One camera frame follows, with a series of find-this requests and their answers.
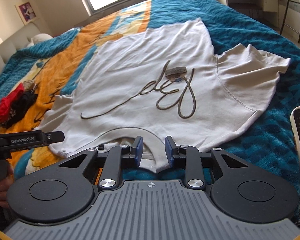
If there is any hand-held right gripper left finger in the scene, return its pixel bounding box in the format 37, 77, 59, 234
58, 135, 144, 189

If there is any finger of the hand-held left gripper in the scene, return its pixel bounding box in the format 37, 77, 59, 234
47, 131, 65, 145

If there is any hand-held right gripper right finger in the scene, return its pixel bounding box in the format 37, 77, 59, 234
165, 135, 243, 189

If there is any white t-shirt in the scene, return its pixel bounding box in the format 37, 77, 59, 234
40, 17, 292, 174

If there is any person's left hand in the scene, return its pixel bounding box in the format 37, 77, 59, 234
0, 172, 15, 209

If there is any black cloth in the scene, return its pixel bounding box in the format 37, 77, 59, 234
0, 90, 39, 128

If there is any red cloth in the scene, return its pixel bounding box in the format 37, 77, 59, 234
0, 84, 25, 124

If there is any beige crumpled cloth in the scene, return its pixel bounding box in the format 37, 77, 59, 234
22, 80, 38, 92

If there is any white padded headboard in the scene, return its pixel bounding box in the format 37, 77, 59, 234
0, 21, 44, 85

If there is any orange and teal printed blanket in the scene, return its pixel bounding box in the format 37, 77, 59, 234
0, 0, 300, 188

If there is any framed wall picture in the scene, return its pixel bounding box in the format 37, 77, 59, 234
14, 1, 38, 25

